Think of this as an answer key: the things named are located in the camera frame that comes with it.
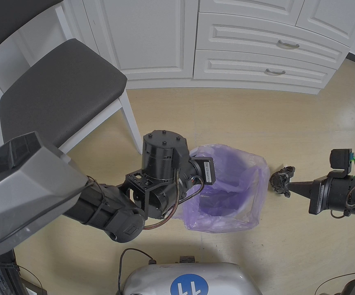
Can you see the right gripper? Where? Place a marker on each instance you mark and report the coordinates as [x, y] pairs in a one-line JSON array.
[[337, 194]]

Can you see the white chair with grey seat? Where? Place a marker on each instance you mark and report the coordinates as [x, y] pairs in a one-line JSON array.
[[57, 88]]

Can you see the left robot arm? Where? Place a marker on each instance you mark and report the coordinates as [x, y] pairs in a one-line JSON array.
[[36, 189]]

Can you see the black plastic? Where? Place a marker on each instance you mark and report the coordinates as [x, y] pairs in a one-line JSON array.
[[279, 181]]

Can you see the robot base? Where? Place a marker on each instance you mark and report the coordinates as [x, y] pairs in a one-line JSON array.
[[214, 275]]

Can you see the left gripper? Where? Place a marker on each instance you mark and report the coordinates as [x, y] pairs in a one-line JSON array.
[[207, 170]]

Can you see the purple plastic bag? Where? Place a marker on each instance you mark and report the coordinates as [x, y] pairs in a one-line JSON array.
[[226, 170]]

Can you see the white wardrobe with drawers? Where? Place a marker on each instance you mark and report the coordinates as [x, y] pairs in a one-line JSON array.
[[241, 32]]

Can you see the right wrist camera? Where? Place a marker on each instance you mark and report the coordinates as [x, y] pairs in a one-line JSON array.
[[340, 161]]

